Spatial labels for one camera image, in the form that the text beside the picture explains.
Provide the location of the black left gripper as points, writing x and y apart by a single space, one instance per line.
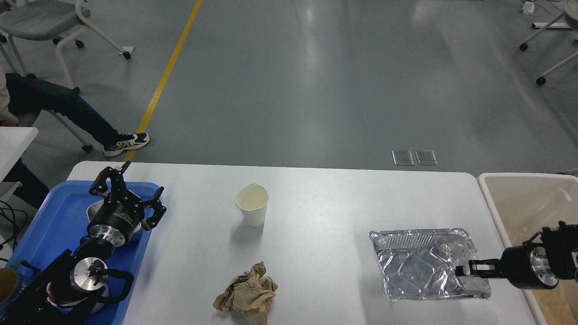
117 216

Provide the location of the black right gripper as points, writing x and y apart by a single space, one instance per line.
525 267

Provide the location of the aluminium foil container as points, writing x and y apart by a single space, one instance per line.
421 264

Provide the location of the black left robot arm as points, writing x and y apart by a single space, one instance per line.
70 287

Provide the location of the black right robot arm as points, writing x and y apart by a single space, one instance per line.
560 243

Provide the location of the blue plastic tray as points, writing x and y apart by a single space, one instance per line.
60 224

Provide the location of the white plastic bin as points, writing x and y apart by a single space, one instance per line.
522 204

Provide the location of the right floor socket plate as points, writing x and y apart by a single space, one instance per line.
426 157

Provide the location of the floor socket plate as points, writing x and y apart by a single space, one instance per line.
426 157
402 157

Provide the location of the white side table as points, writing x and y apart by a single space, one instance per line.
13 143

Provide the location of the white paper cup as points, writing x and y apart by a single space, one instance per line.
252 201

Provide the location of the left floor socket plate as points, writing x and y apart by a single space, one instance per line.
402 157

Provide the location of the dark blue home mug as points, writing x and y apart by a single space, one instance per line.
13 283

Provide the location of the person in dark trousers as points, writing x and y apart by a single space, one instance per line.
20 95

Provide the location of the crumpled brown paper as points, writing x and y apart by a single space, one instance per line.
250 294

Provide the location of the grey office chair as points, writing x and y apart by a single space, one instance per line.
44 20

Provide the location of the white power adapter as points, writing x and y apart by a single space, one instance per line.
528 7

